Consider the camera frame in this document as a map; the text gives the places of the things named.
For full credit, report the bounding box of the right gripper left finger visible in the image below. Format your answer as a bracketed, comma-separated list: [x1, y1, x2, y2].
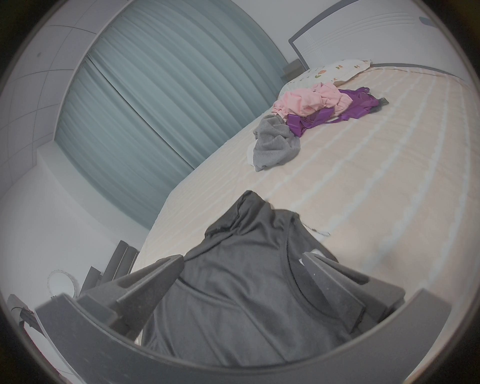
[77, 254, 185, 343]

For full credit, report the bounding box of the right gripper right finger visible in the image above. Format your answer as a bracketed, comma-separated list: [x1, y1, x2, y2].
[300, 252, 406, 336]

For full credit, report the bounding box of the black T-shirt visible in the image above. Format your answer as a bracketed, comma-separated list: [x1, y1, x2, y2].
[140, 190, 366, 367]

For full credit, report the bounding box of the bed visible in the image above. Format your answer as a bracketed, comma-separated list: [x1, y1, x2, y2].
[135, 0, 480, 351]

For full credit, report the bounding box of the round white mirror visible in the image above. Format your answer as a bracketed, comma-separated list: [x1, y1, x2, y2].
[47, 271, 81, 301]

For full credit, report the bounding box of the blue-green curtain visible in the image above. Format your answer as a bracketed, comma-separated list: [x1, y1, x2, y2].
[54, 56, 194, 231]
[87, 0, 289, 169]

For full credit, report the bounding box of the grey garment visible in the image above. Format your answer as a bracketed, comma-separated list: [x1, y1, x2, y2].
[252, 114, 301, 172]

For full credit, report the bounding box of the purple garment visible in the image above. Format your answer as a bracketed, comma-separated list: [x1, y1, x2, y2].
[287, 87, 389, 137]

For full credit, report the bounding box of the pink garment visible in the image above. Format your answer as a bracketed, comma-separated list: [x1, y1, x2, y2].
[272, 82, 351, 117]

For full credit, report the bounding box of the white printed pillow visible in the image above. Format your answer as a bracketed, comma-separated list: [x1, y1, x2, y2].
[279, 59, 372, 94]

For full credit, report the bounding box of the grey bedside table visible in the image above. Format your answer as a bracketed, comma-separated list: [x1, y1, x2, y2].
[283, 59, 306, 77]

